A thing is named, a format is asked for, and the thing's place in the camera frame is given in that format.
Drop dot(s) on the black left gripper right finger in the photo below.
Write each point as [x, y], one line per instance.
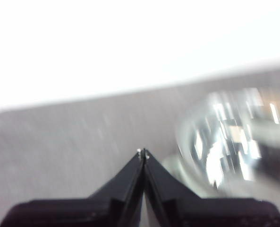
[213, 212]

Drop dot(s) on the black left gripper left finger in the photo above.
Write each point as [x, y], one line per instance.
[83, 212]

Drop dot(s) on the glass lid with green knob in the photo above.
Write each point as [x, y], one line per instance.
[224, 142]

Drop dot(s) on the pale green electric steamer pot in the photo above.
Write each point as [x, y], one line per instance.
[175, 165]

